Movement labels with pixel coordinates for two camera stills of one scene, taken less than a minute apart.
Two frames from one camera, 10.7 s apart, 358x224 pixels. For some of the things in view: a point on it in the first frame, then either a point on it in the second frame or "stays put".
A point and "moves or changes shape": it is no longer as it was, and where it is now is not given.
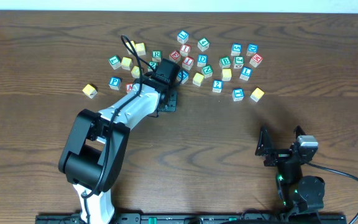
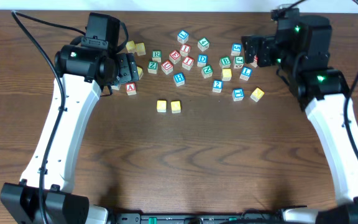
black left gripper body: [171, 101] → [128, 68]
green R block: [156, 55] stays put
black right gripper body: [281, 156] → [253, 49]
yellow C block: [197, 79] moves or changes shape
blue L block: [246, 73] stays put
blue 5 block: [236, 49] stays put
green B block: [225, 62] stays put
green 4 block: [203, 44] stays put
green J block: [238, 61] stays put
